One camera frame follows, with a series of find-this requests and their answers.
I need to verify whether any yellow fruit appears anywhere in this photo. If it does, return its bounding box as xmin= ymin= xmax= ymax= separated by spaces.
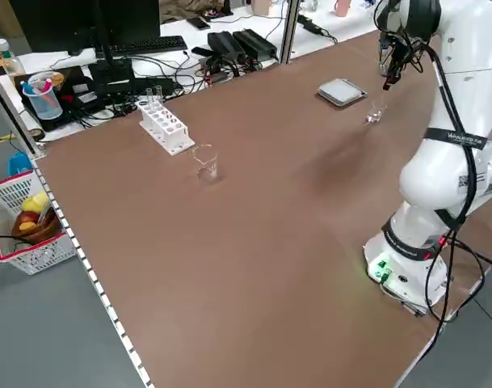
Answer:
xmin=20 ymin=192 xmax=50 ymax=214

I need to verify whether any large glass beaker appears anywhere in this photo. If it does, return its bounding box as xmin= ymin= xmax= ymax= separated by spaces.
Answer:
xmin=191 ymin=144 xmax=221 ymax=183

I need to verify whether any blue plastic object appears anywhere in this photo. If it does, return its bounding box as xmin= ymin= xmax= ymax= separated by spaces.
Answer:
xmin=6 ymin=152 xmax=33 ymax=178

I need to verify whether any clear bottle with white cap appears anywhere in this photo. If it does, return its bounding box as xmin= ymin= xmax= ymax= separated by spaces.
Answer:
xmin=0 ymin=38 xmax=27 ymax=77

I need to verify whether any aluminium frame post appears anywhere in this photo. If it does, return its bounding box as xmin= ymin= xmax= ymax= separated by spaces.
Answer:
xmin=0 ymin=62 xmax=48 ymax=159
xmin=279 ymin=0 xmax=302 ymax=66

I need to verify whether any black power supply box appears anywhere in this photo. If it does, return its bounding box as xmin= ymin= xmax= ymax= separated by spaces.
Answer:
xmin=207 ymin=31 xmax=247 ymax=65
xmin=232 ymin=28 xmax=279 ymax=61

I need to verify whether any black box with white label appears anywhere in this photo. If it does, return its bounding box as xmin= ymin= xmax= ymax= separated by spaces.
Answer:
xmin=21 ymin=66 xmax=109 ymax=133

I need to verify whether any glass stirring rod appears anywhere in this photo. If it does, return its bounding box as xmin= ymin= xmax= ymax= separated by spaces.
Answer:
xmin=375 ymin=82 xmax=389 ymax=118

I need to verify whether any white and red plastic basket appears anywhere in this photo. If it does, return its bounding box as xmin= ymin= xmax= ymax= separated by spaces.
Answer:
xmin=0 ymin=170 xmax=78 ymax=276

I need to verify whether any black computer monitor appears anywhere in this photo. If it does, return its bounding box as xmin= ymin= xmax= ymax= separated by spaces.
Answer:
xmin=9 ymin=0 xmax=162 ymax=54

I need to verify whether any black power adapter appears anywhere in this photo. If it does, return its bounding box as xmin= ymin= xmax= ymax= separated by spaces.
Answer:
xmin=296 ymin=14 xmax=324 ymax=36

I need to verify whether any black keyboard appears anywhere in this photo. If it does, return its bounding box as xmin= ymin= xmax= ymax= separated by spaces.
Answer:
xmin=92 ymin=35 xmax=189 ymax=58

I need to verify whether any brown wooden bowl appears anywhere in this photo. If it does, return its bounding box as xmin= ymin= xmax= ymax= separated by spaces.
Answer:
xmin=10 ymin=206 xmax=61 ymax=246

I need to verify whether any red apple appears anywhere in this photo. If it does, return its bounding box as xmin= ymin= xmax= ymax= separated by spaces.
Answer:
xmin=18 ymin=211 xmax=41 ymax=231

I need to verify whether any silver digital balance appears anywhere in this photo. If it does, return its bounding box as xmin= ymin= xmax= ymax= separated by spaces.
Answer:
xmin=314 ymin=77 xmax=369 ymax=109

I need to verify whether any black base power cable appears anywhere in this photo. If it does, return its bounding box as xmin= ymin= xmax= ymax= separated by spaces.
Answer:
xmin=425 ymin=238 xmax=492 ymax=324

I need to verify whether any small glass beaker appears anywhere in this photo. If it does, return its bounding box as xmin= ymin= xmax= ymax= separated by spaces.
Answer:
xmin=364 ymin=99 xmax=389 ymax=126

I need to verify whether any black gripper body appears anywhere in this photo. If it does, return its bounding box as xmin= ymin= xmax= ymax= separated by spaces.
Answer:
xmin=385 ymin=31 xmax=416 ymax=60

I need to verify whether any black monitor stand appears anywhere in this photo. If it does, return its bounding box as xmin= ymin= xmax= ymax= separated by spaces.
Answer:
xmin=69 ymin=0 xmax=137 ymax=88

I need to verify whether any white test tube rack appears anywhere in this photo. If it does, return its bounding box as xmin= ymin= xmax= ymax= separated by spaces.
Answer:
xmin=137 ymin=98 xmax=196 ymax=157

